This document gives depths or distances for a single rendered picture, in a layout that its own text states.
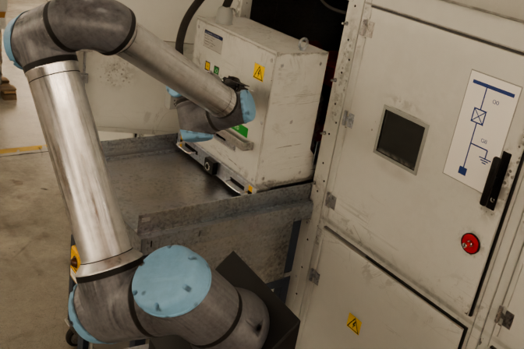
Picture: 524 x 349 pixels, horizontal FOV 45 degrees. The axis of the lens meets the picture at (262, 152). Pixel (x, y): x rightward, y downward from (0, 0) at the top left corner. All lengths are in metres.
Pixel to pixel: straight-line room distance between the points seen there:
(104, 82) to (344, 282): 1.24
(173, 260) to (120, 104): 1.49
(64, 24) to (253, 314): 0.72
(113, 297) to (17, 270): 1.98
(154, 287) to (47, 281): 1.99
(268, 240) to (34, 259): 1.50
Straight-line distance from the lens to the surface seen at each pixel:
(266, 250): 2.31
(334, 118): 2.18
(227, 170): 2.29
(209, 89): 1.63
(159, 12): 2.62
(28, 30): 1.43
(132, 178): 2.32
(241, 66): 2.19
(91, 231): 1.39
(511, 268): 1.83
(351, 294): 2.24
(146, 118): 2.74
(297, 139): 2.22
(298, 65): 2.10
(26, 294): 3.18
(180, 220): 2.03
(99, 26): 1.37
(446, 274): 1.94
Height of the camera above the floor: 1.85
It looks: 22 degrees down
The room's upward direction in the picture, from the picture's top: 9 degrees clockwise
